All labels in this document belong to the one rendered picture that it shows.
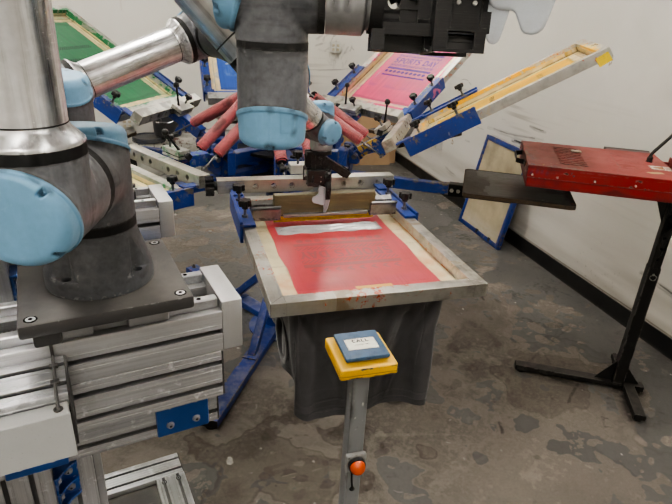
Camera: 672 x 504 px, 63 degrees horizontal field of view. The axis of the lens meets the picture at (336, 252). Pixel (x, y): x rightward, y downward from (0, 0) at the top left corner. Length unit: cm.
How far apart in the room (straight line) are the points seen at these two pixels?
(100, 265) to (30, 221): 19
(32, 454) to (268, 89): 53
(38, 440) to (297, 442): 168
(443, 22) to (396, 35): 5
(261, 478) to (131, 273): 153
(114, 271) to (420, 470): 174
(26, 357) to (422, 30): 66
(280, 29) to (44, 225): 32
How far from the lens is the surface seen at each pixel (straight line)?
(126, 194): 82
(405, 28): 60
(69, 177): 66
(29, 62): 65
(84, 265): 82
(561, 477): 249
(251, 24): 58
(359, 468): 138
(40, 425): 79
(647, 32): 359
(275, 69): 58
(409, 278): 156
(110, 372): 90
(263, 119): 59
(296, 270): 156
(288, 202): 185
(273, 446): 238
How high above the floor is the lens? 165
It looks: 24 degrees down
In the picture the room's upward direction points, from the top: 3 degrees clockwise
